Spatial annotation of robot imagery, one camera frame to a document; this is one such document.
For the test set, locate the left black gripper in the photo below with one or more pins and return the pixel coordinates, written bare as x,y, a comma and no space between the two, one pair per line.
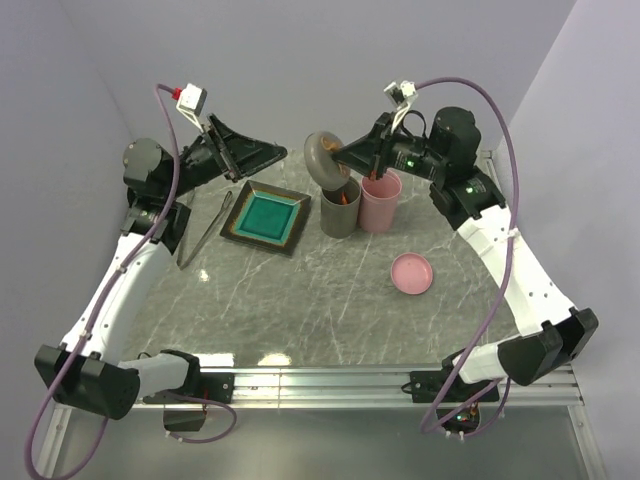
250,154

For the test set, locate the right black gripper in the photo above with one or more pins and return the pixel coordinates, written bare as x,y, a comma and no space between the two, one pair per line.
364,155

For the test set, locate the grey round lid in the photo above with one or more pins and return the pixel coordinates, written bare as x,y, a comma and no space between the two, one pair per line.
323,169

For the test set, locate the pink cylindrical container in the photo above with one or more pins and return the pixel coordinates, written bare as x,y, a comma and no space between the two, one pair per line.
379,200

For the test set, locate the grey cylindrical container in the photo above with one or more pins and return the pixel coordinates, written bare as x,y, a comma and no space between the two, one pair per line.
336,220

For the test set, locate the metal serving tongs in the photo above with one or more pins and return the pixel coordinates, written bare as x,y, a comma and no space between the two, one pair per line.
183,261

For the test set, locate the pink round lid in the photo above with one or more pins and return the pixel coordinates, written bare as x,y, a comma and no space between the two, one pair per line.
411,273

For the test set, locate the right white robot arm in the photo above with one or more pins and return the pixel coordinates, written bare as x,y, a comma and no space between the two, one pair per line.
552,331

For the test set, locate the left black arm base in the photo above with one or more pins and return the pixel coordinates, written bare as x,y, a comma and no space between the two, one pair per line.
217,387

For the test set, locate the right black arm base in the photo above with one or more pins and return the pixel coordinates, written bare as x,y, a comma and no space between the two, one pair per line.
423,387

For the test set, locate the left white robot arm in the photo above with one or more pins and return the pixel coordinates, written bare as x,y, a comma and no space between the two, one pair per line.
85,370

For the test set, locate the square teal ceramic plate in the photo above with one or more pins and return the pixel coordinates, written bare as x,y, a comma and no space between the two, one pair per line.
268,217

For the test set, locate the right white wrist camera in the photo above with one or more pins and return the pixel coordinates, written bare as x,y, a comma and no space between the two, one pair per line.
402,94

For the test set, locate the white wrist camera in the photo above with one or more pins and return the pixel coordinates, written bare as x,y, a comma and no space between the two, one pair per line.
190,101
402,94

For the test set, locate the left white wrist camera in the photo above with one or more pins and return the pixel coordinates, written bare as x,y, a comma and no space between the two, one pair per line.
190,101

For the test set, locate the aluminium mounting rail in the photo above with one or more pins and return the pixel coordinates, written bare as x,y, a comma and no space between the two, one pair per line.
335,423

